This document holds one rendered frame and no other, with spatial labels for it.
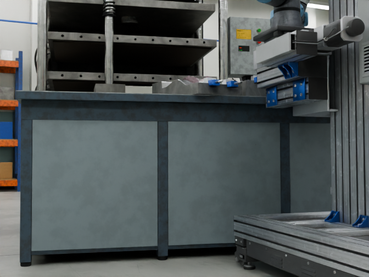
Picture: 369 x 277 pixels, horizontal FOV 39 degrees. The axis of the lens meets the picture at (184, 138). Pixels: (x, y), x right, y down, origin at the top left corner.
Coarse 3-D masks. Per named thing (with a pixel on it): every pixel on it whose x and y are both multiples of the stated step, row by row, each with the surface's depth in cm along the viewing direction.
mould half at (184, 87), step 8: (176, 80) 264; (184, 80) 263; (152, 88) 289; (160, 88) 280; (168, 88) 272; (176, 88) 264; (184, 88) 257; (192, 88) 250; (200, 88) 246; (208, 88) 248; (216, 88) 251; (224, 88) 253; (232, 88) 256; (240, 88) 258
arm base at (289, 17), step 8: (280, 8) 222; (288, 8) 221; (296, 8) 222; (280, 16) 221; (288, 16) 220; (296, 16) 221; (272, 24) 224; (280, 24) 220; (288, 24) 219; (296, 24) 219
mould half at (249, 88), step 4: (248, 80) 263; (252, 80) 264; (240, 84) 271; (244, 84) 264; (248, 84) 263; (252, 84) 264; (256, 84) 264; (244, 88) 264; (248, 88) 263; (252, 88) 263; (256, 88) 264; (260, 88) 264; (264, 88) 265; (244, 92) 264; (248, 92) 263; (252, 92) 263; (256, 92) 264; (260, 92) 264; (264, 92) 265
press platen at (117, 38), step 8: (48, 32) 322; (56, 32) 323; (64, 32) 324; (72, 32) 325; (48, 40) 325; (56, 40) 325; (64, 40) 325; (72, 40) 325; (80, 40) 326; (88, 40) 327; (96, 40) 328; (104, 40) 329; (120, 40) 331; (128, 40) 332; (136, 40) 333; (144, 40) 335; (152, 40) 339; (160, 40) 337; (168, 40) 338; (176, 40) 339; (184, 40) 340; (192, 40) 342; (200, 40) 343; (208, 40) 344; (216, 40) 345; (192, 64) 409
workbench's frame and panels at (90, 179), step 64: (64, 128) 241; (128, 128) 247; (192, 128) 254; (256, 128) 261; (320, 128) 269; (64, 192) 239; (128, 192) 246; (192, 192) 253; (256, 192) 260; (320, 192) 267
